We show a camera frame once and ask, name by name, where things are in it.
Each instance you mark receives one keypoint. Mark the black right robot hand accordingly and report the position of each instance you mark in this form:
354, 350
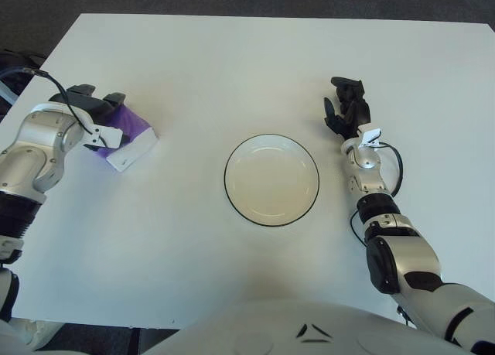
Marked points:
361, 113

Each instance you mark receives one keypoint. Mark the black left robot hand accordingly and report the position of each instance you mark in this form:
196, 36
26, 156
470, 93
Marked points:
93, 107

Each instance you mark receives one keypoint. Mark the purple white tissue pack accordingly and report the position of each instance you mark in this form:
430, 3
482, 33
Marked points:
135, 150

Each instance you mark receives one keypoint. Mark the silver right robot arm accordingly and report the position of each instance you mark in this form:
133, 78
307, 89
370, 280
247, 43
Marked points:
367, 177

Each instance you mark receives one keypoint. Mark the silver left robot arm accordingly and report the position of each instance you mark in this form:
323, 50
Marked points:
42, 138

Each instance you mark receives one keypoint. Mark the white plate black rim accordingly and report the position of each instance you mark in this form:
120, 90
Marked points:
270, 181

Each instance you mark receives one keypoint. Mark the black bag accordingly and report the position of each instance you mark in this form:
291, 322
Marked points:
19, 80

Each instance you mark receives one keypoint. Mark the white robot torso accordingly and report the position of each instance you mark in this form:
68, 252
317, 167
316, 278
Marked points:
247, 328

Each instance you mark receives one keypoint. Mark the right wrist white bracket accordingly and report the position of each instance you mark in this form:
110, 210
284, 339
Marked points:
370, 136

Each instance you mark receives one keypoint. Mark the wrist white bracket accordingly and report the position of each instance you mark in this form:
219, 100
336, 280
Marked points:
108, 136
370, 136

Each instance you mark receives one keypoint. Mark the left wrist white bracket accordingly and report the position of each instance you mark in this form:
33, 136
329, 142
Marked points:
108, 136

